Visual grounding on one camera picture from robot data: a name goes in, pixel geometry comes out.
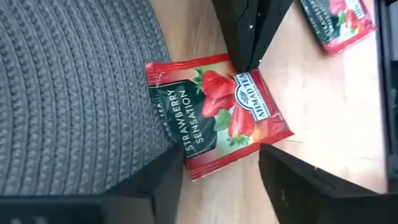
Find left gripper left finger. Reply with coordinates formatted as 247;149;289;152
0;144;185;224

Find red strawberry tea bag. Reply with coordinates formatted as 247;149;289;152
299;0;377;57
144;52;295;182

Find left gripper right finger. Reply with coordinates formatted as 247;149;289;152
259;142;398;224

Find black aluminium table frame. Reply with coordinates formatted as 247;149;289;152
374;0;398;194

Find round grey woven placemat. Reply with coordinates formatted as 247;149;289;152
0;0;175;197

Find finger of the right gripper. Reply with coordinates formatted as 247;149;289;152
249;0;295;72
211;0;259;72

